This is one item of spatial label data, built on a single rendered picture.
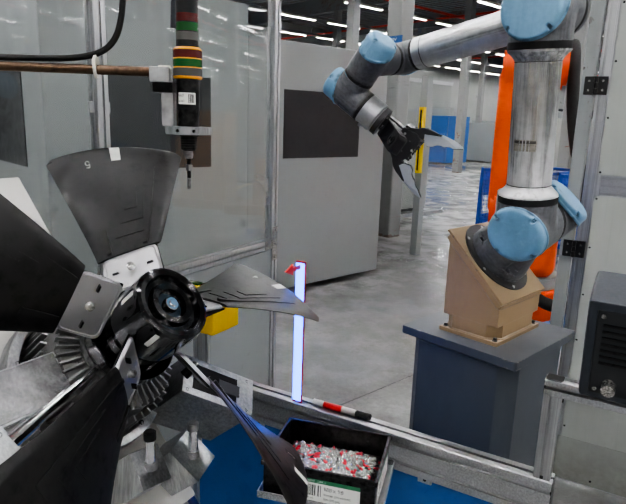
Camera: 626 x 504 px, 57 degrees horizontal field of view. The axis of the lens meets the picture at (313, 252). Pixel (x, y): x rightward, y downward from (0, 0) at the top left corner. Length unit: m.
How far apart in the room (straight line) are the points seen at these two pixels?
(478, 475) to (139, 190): 0.83
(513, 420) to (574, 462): 1.42
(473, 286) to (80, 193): 0.87
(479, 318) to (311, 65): 3.85
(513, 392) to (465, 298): 0.23
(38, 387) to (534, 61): 0.99
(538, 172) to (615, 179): 1.31
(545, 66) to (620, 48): 1.33
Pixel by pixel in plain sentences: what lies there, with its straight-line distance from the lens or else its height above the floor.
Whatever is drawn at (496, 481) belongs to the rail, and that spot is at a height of 0.83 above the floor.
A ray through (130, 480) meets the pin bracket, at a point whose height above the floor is 0.94.
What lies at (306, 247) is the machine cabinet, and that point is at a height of 0.39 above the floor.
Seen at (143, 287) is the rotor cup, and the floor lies 1.25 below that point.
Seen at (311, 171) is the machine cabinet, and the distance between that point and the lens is 5.05.
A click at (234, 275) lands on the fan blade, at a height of 1.18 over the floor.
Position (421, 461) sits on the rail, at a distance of 1.27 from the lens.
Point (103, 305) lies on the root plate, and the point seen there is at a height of 1.22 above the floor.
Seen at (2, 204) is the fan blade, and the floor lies 1.37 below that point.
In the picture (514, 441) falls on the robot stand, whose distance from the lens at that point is 1.47.
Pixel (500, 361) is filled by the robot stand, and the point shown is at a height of 0.99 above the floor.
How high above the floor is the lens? 1.49
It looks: 13 degrees down
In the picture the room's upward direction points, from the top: 2 degrees clockwise
